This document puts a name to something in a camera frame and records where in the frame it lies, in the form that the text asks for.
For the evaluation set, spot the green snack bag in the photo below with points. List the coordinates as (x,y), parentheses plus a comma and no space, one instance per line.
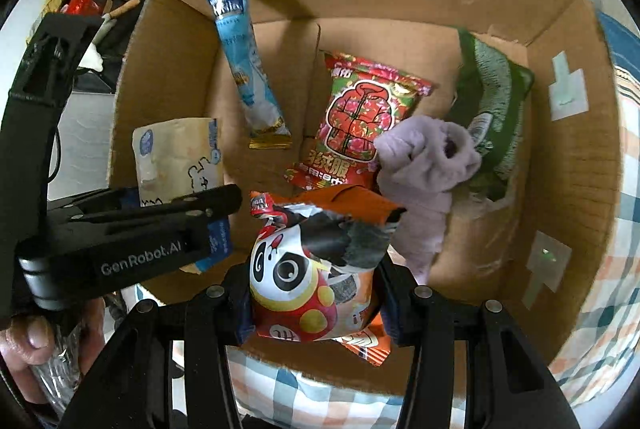
(489,102)

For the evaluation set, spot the white goose plush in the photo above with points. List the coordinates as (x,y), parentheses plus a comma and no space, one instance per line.
(110,42)

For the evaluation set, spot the red jacket snack bag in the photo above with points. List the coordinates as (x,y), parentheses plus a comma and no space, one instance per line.
(367,99)

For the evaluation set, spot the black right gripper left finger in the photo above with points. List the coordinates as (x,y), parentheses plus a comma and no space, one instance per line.
(129,384)

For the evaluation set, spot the purple fuzzy sock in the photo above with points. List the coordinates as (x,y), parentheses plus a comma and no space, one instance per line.
(422,160)

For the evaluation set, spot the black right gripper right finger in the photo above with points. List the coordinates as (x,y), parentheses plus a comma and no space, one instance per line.
(477,351)

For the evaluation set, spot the left hand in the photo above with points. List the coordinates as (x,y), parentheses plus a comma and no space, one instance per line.
(29,342)

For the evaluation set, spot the yellow tissue pack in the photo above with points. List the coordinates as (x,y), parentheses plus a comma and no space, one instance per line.
(177,158)

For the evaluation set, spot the cardboard box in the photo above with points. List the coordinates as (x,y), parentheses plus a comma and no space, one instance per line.
(375,8)

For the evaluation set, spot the plaid tablecloth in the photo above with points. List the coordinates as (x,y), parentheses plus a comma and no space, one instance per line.
(548,256)

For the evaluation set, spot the blue long snack pack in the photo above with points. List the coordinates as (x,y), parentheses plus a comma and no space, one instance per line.
(262,112)

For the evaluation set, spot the orange panda snack bag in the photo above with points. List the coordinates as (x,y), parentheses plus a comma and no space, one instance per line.
(312,267)

